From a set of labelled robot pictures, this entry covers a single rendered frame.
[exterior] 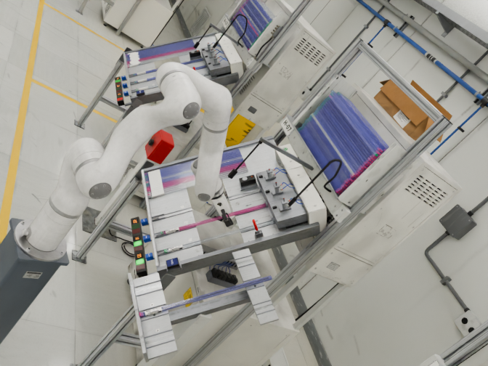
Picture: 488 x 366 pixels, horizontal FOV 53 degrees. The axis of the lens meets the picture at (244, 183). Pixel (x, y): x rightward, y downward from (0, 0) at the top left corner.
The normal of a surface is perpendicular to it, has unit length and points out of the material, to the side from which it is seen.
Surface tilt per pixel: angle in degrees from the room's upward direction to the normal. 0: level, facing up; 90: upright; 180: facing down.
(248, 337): 90
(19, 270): 90
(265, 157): 48
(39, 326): 0
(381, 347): 90
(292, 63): 90
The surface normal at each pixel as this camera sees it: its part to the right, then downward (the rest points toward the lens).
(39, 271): 0.42, 0.69
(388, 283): -0.74, -0.37
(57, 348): 0.62, -0.69
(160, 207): -0.13, -0.74
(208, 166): 0.07, -0.03
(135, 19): 0.25, 0.62
